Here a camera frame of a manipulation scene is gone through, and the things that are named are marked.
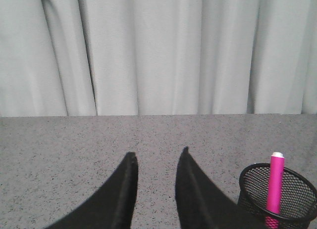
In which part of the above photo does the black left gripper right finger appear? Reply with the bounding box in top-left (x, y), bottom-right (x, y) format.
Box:
top-left (175, 147), bottom-right (266, 229)

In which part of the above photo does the grey curtain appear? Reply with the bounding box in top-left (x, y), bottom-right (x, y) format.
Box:
top-left (0, 0), bottom-right (317, 117)

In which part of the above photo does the black mesh pen holder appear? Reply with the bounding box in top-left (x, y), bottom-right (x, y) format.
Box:
top-left (238, 163), bottom-right (317, 229)

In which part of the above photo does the pink marker pen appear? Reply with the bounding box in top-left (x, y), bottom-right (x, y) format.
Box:
top-left (266, 152), bottom-right (285, 214)

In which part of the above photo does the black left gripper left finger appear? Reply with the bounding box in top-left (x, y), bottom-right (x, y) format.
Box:
top-left (47, 152), bottom-right (138, 229)

